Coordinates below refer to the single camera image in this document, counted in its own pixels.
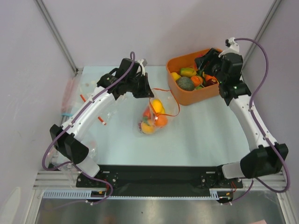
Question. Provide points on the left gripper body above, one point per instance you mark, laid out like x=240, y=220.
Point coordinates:
x=136, y=86

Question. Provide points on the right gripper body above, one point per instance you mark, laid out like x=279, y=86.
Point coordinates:
x=208, y=62

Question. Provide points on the clear zip top bag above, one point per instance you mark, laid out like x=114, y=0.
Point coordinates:
x=156, y=113

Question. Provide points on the orange tangerine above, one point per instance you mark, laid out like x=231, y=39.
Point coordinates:
x=161, y=121

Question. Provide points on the yellow orange peach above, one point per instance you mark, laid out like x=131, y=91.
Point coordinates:
x=147, y=127

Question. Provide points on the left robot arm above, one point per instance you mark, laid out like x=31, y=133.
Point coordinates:
x=131, y=77

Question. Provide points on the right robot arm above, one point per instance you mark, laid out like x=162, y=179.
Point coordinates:
x=266, y=154

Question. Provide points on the orange persimmon with leaves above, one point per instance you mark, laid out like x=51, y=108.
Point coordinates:
x=197, y=80

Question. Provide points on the green yellow mango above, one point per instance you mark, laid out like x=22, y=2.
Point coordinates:
x=188, y=72

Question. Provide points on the orange plastic bin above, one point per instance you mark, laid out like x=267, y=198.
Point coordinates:
x=188, y=97

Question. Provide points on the green netted melon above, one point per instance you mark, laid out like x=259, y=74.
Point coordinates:
x=185, y=83

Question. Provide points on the pile of clear bags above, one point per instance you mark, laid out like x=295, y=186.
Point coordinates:
x=67, y=138

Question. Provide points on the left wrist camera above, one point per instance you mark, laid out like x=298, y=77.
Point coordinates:
x=141, y=67

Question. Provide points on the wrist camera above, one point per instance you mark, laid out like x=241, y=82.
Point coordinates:
x=141, y=67
x=232, y=47

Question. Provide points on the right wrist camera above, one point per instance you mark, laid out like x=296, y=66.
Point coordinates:
x=232, y=47

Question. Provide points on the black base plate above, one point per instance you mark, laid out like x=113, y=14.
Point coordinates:
x=173, y=180

